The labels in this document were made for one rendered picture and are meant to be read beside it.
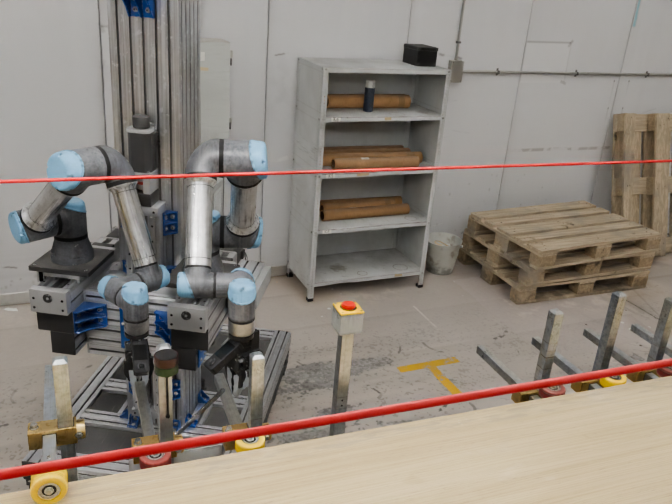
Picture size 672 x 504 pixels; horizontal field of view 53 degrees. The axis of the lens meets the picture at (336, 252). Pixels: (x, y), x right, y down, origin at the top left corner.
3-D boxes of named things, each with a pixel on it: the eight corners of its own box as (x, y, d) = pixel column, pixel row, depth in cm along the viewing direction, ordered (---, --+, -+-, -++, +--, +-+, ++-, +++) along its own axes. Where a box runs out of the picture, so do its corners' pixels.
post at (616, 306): (582, 408, 248) (612, 290, 229) (589, 407, 249) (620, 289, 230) (588, 414, 245) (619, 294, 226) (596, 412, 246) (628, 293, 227)
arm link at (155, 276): (116, 145, 223) (158, 287, 228) (86, 150, 215) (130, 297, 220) (134, 137, 215) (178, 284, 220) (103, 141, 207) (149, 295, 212)
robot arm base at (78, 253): (62, 247, 259) (60, 223, 255) (101, 251, 258) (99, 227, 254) (42, 262, 245) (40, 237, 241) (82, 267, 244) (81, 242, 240)
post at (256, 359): (245, 487, 206) (249, 350, 188) (256, 485, 207) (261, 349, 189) (248, 495, 203) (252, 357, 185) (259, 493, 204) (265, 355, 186)
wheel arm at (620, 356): (581, 336, 276) (583, 327, 274) (588, 336, 277) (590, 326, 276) (663, 397, 239) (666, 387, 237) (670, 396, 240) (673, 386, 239)
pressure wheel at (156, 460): (139, 480, 182) (137, 445, 178) (169, 474, 185) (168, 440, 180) (142, 500, 175) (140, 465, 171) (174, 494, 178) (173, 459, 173)
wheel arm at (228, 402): (213, 383, 223) (213, 372, 221) (223, 382, 224) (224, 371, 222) (244, 471, 186) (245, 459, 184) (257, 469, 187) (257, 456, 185)
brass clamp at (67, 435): (29, 437, 176) (27, 421, 174) (85, 429, 181) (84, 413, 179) (29, 452, 171) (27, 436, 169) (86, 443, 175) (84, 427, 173)
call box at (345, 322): (330, 326, 196) (332, 302, 193) (352, 323, 199) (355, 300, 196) (339, 338, 190) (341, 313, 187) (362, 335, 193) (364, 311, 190)
